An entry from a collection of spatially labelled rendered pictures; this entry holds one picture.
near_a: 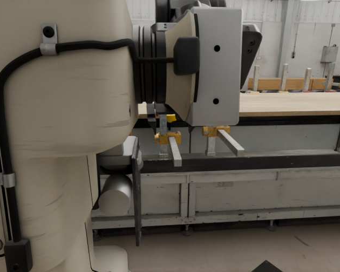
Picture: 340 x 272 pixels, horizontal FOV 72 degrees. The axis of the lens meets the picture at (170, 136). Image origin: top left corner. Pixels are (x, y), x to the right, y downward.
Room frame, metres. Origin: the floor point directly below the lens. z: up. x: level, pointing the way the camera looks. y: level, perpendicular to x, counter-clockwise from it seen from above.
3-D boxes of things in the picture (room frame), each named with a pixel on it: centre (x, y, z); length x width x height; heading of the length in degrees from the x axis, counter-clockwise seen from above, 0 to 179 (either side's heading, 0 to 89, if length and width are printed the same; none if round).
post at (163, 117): (1.15, 0.03, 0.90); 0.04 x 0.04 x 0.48; 5
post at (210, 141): (1.17, -0.21, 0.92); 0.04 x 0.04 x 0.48; 5
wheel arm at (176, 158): (1.06, -0.01, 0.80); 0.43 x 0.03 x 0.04; 5
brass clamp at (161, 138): (1.15, 0.01, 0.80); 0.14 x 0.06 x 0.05; 95
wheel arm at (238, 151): (1.08, -0.26, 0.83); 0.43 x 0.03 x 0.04; 5
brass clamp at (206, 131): (1.17, -0.24, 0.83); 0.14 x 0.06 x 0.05; 95
